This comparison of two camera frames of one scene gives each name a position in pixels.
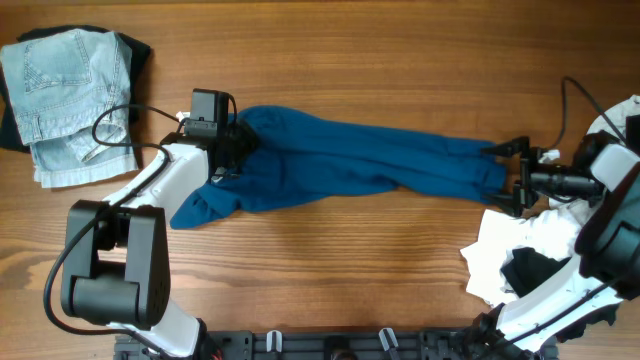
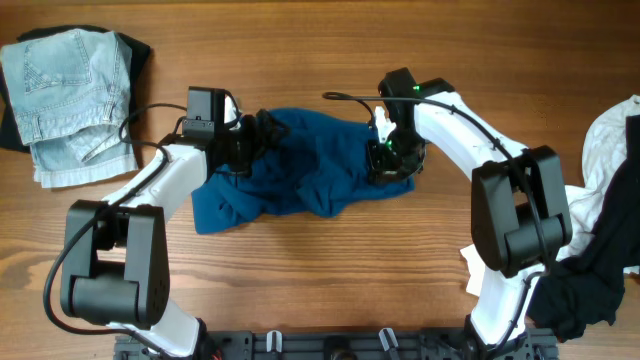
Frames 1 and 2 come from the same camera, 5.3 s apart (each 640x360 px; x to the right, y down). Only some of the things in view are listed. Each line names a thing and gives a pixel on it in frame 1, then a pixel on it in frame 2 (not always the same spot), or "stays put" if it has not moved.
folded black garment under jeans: x=10 y=130 stays put
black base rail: x=342 y=344 stays put
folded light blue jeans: x=71 y=95 stays put
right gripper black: x=521 y=199 to x=385 y=172
